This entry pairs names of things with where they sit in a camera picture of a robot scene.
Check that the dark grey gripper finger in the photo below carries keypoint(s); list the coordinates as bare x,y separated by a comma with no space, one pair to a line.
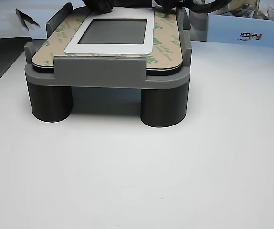
92,4

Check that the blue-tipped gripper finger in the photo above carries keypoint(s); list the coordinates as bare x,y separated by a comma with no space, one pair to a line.
107,5

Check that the device panel with adhesive liner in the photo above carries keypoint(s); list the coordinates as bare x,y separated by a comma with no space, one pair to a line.
165,47

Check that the white panel with grey window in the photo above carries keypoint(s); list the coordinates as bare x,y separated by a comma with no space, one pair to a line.
118,48

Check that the grey plastic fixture holder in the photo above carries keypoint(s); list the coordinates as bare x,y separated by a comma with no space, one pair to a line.
98,69

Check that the black tweezers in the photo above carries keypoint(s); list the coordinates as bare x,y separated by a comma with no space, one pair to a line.
22,15

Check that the dark grey cylindrical fixture leg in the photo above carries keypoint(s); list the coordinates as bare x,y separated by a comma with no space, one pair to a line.
51,105

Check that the light blue cardboard box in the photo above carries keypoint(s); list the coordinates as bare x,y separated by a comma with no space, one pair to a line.
225,31

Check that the clear plastic bag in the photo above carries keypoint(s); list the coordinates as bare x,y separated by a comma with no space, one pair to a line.
251,13

